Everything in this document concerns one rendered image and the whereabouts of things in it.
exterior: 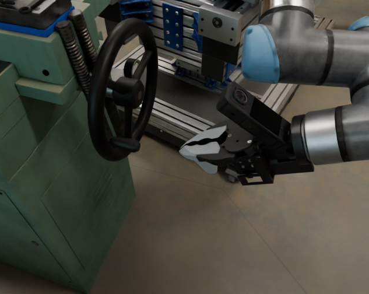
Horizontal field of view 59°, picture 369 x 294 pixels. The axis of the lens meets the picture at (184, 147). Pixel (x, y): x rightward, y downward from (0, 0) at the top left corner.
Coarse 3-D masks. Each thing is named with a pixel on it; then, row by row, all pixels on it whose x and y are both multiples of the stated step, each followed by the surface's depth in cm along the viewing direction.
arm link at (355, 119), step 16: (368, 96) 40; (336, 112) 42; (352, 112) 41; (368, 112) 39; (336, 128) 41; (352, 128) 40; (368, 128) 39; (352, 144) 40; (368, 144) 39; (352, 160) 43
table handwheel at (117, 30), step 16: (112, 32) 56; (128, 32) 58; (144, 32) 65; (112, 48) 54; (96, 64) 54; (112, 64) 55; (144, 64) 71; (96, 80) 53; (112, 80) 58; (128, 80) 65; (96, 96) 54; (112, 96) 67; (128, 96) 65; (144, 96) 79; (96, 112) 55; (128, 112) 69; (144, 112) 79; (96, 128) 56; (128, 128) 71; (144, 128) 78; (96, 144) 59; (112, 160) 66
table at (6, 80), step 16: (80, 0) 75; (96, 0) 80; (96, 16) 81; (0, 64) 59; (0, 80) 57; (16, 80) 61; (32, 80) 61; (0, 96) 58; (16, 96) 62; (32, 96) 61; (48, 96) 60; (64, 96) 60; (0, 112) 59
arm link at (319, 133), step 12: (312, 120) 43; (324, 120) 42; (312, 132) 42; (324, 132) 42; (336, 132) 48; (312, 144) 43; (324, 144) 42; (336, 144) 41; (312, 156) 43; (324, 156) 43; (336, 156) 42
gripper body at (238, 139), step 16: (240, 128) 51; (224, 144) 50; (240, 144) 48; (256, 144) 47; (288, 144) 46; (240, 160) 49; (256, 160) 48; (272, 160) 50; (288, 160) 49; (304, 160) 45; (240, 176) 52; (256, 176) 50; (272, 176) 51
